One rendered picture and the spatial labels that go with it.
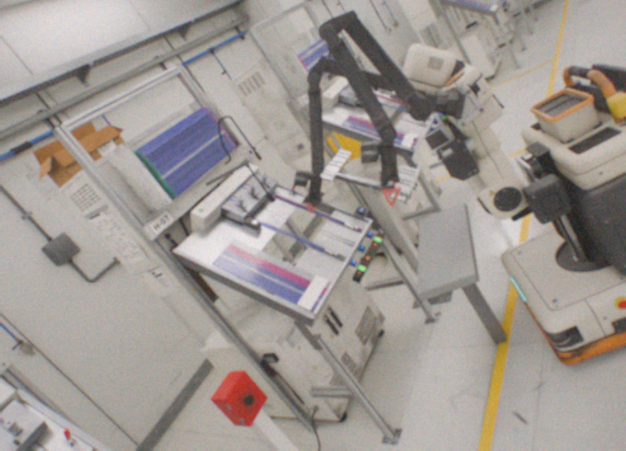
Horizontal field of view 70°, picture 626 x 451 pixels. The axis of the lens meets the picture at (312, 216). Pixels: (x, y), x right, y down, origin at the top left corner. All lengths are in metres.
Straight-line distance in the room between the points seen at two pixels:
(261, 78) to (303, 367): 1.91
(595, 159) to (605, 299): 0.54
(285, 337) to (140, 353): 1.65
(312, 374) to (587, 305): 1.22
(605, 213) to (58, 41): 3.71
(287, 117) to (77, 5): 2.03
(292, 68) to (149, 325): 2.13
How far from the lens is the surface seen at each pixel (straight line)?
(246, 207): 2.22
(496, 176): 1.81
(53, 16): 4.22
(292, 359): 2.20
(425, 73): 1.67
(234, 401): 1.76
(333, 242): 2.17
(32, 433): 1.70
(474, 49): 6.37
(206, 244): 2.13
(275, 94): 3.16
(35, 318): 3.38
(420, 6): 6.38
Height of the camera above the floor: 1.58
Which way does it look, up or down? 17 degrees down
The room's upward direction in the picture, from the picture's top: 35 degrees counter-clockwise
